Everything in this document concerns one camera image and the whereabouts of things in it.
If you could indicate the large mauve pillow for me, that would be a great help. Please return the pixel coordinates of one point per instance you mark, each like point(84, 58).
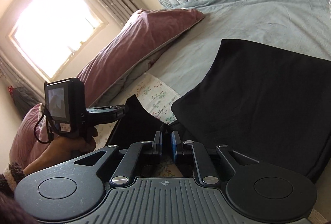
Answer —
point(146, 32)

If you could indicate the small mauve velvet pillow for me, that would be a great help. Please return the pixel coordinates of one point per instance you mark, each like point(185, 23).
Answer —
point(25, 148)

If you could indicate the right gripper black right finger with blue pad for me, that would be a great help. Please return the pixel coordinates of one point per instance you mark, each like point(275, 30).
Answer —
point(194, 160)

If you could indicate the dark garment with red dots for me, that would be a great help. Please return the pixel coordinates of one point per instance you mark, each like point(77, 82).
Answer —
point(23, 99)

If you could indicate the floral white bed sheet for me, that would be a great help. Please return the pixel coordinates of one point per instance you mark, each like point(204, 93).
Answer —
point(154, 95)

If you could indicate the person's left hand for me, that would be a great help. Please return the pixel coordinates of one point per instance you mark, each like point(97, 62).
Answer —
point(61, 149)

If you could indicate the folded black pants stack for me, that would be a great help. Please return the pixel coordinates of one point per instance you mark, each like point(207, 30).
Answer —
point(268, 103)

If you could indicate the bright window with frame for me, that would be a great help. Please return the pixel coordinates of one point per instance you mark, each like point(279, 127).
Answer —
point(48, 33)

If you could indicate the maroon right sleeve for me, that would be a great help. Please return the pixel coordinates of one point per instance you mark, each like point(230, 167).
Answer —
point(11, 212)

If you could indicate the maroon fuzzy-cuffed left sleeve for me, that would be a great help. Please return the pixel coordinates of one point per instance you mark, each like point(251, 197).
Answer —
point(10, 178)

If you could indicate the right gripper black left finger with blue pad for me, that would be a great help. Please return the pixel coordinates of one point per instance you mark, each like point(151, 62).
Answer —
point(124, 174)

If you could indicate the light teal bed sheet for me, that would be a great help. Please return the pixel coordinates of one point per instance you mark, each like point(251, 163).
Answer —
point(301, 26)

